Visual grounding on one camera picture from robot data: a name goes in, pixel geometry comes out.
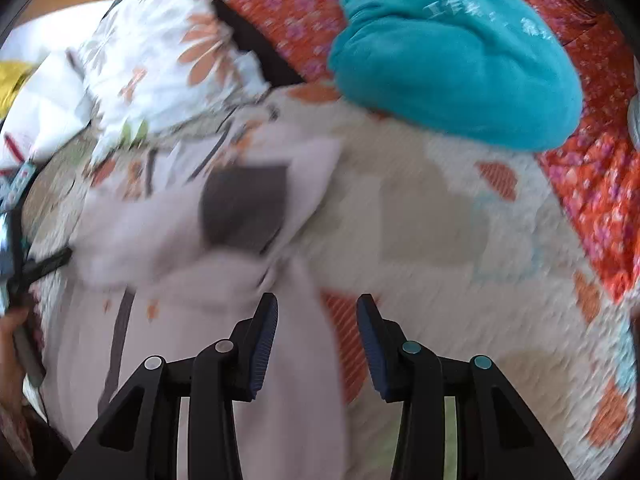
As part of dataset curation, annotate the red floral bed sheet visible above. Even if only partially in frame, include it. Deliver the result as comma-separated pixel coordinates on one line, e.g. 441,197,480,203
215,0,640,306

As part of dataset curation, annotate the quilted heart pattern bedspread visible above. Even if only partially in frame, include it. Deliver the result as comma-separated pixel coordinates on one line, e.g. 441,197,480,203
20,85,640,480

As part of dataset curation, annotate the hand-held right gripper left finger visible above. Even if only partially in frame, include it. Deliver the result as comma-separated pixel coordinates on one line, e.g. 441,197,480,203
57,292,279,480

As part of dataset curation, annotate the white floral print pillow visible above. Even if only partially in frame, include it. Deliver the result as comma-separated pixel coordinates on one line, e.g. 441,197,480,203
67,0,275,161

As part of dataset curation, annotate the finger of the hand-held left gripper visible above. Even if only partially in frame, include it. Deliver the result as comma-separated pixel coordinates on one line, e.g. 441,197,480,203
7,247,72,311

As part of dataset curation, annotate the person's left hand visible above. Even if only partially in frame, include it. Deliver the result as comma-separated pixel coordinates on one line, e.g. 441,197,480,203
0,307,32,411

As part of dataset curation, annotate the yellow printed bag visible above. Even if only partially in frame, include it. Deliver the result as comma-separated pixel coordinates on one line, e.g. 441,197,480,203
0,60,32,111

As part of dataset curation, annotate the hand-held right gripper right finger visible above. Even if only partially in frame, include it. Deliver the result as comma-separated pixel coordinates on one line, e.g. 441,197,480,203
356,294,576,480

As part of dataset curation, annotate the pale pink garment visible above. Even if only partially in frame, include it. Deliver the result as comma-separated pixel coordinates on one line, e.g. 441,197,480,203
42,127,353,480

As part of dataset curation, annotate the teal plush cushion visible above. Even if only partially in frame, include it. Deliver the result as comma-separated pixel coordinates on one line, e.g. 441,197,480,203
327,0,585,152

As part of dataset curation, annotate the white paper bag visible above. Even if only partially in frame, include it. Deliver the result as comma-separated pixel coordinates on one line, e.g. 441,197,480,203
0,47,96,171

